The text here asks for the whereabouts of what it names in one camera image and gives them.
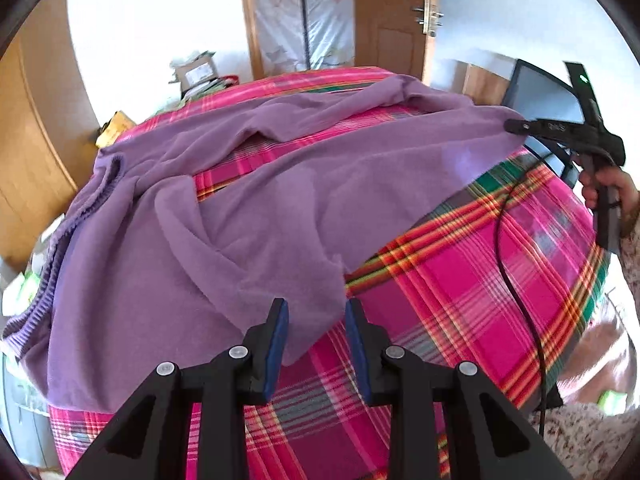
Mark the cardboard box with label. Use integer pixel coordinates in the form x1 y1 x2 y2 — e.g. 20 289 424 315
170 51 218 96

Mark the metal door handle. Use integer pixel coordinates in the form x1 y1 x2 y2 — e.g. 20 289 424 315
411 0 444 37

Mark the yellow packet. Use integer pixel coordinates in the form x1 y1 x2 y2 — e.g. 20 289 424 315
96 110 136 150

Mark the pink plaid table cloth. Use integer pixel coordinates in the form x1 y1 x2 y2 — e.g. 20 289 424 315
50 68 608 479

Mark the purple fleece garment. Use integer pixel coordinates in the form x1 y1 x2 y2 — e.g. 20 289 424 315
2 75 521 413

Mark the wooden door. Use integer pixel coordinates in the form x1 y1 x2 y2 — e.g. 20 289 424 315
355 0 438 84

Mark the floral sleeve right forearm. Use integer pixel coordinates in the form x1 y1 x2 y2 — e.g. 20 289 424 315
544 188 639 479

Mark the black office chair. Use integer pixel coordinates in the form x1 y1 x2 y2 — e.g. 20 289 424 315
501 60 584 188

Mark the wooden wardrobe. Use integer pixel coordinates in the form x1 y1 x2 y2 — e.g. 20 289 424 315
1 0 99 271

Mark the person's right hand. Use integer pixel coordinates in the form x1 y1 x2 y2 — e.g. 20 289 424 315
579 167 639 237

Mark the black cable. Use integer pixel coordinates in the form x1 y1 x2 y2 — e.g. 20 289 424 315
492 144 561 437

